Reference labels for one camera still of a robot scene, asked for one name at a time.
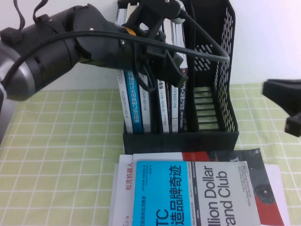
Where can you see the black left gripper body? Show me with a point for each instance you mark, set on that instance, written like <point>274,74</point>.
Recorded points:
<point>141,54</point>

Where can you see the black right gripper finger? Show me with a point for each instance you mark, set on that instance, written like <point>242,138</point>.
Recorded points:
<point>294,127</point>
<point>282,91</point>

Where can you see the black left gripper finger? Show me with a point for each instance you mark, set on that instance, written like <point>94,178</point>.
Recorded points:
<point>160,70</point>
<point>178,75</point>

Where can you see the dark navy robot book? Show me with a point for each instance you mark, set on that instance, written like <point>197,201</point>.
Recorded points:
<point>182,106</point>

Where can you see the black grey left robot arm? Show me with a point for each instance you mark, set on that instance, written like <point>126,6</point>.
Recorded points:
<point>47,47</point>

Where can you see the grey white spine book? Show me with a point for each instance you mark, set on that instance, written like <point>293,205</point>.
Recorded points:
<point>174,108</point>

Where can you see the white spine car book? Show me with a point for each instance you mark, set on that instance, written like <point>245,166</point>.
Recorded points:
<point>162,106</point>

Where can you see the white book orange band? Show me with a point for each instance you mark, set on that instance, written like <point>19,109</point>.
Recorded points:
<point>145,110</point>
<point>124,106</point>

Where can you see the blue spine book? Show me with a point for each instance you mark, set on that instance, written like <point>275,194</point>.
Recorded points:
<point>134,106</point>

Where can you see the red and dark cover book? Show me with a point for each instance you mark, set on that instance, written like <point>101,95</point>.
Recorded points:
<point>254,157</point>

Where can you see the black plastic book holder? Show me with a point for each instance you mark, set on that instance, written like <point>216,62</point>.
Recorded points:
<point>178,141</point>

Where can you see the blue and white book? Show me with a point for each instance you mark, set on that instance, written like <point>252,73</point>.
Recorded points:
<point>164,193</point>

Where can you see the white booklet red text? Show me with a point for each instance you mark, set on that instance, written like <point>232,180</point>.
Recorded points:
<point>124,174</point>

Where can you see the green checkered tablecloth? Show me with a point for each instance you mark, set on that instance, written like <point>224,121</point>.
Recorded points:
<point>58,141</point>

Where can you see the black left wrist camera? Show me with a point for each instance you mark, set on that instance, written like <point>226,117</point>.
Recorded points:
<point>160,9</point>

